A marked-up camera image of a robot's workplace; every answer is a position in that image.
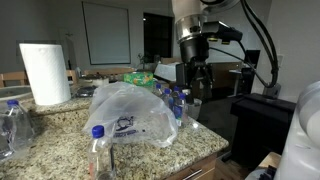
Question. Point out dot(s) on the shrink-wrapped water bottle pack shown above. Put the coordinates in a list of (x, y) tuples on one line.
[(16, 129)]

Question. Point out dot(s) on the blue-label water bottle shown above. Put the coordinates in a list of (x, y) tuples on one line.
[(166, 97)]

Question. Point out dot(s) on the blue-cap water bottle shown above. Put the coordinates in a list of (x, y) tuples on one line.
[(157, 90), (100, 155), (180, 109)]

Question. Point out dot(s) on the white wall outlet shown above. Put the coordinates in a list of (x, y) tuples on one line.
[(280, 59)]

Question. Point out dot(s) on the wooden drawer front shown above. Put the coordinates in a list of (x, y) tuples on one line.
[(201, 170)]

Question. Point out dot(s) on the wooden chair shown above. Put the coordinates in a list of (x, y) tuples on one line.
[(20, 76)]

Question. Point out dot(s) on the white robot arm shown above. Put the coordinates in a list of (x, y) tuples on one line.
[(194, 32)]

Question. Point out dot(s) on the black cabinet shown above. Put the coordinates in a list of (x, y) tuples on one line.
[(262, 127)]

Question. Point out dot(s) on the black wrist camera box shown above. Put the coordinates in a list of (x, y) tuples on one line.
[(219, 30)]

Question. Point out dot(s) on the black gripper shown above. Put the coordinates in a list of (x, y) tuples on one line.
[(194, 52)]

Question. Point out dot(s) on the green tissue box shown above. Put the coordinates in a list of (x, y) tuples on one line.
[(139, 78)]

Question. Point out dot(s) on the white projector screen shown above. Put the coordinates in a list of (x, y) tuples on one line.
[(107, 33)]

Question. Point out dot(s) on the grey trash bin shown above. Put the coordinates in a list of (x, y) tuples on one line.
[(193, 109)]

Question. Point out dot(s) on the clear plastic bag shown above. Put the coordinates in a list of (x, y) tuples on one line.
[(131, 114)]

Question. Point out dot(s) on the white paper towel roll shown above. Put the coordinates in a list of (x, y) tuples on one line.
[(46, 71)]

